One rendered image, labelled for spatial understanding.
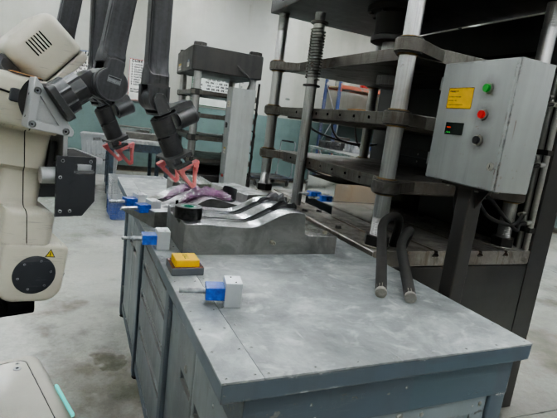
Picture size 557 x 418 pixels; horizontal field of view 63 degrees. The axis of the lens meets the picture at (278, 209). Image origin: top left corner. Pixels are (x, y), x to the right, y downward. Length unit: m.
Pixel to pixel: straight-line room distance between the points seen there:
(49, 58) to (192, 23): 7.61
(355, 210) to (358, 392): 1.36
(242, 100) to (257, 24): 3.56
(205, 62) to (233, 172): 1.41
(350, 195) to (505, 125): 0.85
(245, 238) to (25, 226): 0.58
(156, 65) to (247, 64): 4.94
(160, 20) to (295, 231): 0.70
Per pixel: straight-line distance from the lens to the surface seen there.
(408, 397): 0.99
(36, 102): 1.14
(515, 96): 1.53
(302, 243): 1.42
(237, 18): 9.06
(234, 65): 6.10
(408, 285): 1.21
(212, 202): 1.66
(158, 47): 1.25
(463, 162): 1.60
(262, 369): 0.78
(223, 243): 1.32
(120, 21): 1.21
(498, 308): 2.25
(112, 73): 1.17
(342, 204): 2.11
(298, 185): 2.35
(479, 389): 1.13
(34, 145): 1.32
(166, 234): 1.33
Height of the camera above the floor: 1.20
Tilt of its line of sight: 11 degrees down
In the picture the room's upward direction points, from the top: 7 degrees clockwise
